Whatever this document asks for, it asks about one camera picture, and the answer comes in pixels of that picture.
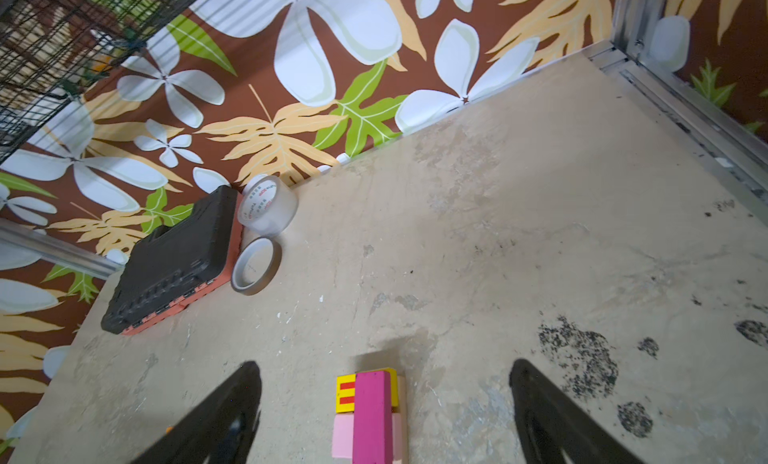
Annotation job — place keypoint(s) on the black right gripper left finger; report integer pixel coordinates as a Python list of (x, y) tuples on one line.
[(221, 429)]

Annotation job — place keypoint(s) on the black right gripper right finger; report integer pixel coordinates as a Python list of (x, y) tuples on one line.
[(552, 428)]

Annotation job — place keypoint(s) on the pink rectangular block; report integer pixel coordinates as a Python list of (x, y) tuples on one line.
[(342, 437)]

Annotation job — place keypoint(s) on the yellow red striped block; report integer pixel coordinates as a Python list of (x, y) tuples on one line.
[(345, 391)]

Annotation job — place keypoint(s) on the magenta block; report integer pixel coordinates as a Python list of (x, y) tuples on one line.
[(373, 425)]

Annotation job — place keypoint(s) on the natural wood plank block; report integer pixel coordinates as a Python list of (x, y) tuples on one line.
[(400, 425)]

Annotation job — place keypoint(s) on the black red tool case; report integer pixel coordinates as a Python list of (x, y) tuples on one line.
[(175, 266)]

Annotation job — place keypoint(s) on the brown tape roll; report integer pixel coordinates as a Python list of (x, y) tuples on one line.
[(256, 266)]

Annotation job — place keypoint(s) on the clear tape roll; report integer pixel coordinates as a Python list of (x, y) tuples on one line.
[(268, 206)]

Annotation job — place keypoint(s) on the black wire wall basket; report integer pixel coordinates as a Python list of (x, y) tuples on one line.
[(54, 51)]

